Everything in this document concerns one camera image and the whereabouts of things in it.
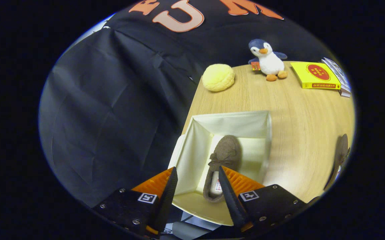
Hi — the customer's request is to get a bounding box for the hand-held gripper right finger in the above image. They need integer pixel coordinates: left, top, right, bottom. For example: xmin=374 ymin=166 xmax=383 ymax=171
xmin=218 ymin=165 xmax=309 ymax=233

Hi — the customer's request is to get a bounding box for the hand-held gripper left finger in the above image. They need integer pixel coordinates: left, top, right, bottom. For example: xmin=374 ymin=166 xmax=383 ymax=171
xmin=92 ymin=167 xmax=178 ymax=237

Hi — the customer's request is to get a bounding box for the brown felt shoe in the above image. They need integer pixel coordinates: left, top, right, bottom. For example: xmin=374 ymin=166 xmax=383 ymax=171
xmin=202 ymin=135 xmax=243 ymax=203
xmin=323 ymin=134 xmax=351 ymax=191

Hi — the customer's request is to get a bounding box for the cream fabric storage box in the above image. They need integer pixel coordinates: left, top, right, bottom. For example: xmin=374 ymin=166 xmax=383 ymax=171
xmin=168 ymin=110 xmax=273 ymax=226

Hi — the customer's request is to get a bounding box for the yellow round bread plush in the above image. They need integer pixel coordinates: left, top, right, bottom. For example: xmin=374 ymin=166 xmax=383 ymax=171
xmin=202 ymin=64 xmax=235 ymax=92

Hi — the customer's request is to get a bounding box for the penguin plush toy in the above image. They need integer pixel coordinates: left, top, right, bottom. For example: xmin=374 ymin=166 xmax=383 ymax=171
xmin=248 ymin=39 xmax=288 ymax=82

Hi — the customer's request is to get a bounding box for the yellow book with red circle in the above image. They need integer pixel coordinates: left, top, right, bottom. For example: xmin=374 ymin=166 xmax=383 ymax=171
xmin=290 ymin=62 xmax=341 ymax=89

